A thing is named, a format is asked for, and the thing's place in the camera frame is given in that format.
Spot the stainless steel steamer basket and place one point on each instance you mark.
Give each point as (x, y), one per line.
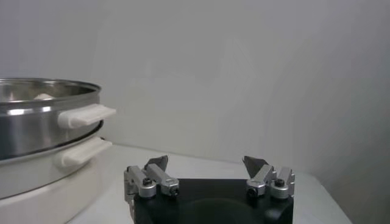
(30, 134)

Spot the white steamed baozi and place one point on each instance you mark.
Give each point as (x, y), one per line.
(44, 97)

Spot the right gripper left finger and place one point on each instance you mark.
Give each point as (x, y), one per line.
(164, 181)

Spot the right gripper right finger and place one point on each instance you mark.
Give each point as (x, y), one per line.
(263, 176)

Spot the white electric cooker pot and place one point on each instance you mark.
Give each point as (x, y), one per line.
(45, 194)

